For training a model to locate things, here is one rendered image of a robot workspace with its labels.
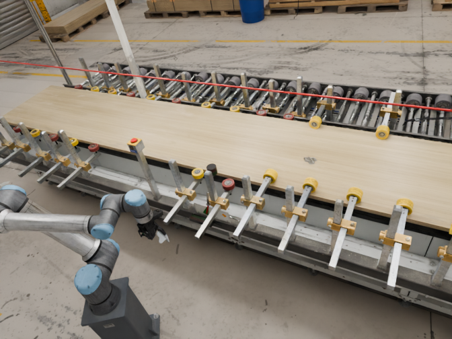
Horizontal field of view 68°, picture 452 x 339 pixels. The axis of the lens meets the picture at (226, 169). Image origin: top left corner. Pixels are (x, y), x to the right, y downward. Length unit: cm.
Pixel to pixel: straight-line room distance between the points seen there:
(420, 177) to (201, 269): 174
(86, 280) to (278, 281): 140
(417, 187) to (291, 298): 118
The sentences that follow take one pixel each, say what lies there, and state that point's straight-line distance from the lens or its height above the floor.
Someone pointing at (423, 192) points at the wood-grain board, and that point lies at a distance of 215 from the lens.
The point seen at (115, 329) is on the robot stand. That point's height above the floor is 45.
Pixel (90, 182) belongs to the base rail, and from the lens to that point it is 292.
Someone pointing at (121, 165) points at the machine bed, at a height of 71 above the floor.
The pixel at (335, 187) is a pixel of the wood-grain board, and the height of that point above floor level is 90.
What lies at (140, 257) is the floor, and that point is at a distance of 311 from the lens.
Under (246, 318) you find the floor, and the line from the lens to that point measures 262.
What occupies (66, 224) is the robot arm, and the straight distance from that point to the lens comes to 171.
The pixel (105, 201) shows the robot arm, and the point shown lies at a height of 129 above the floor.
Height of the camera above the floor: 238
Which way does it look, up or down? 41 degrees down
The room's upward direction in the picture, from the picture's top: 12 degrees counter-clockwise
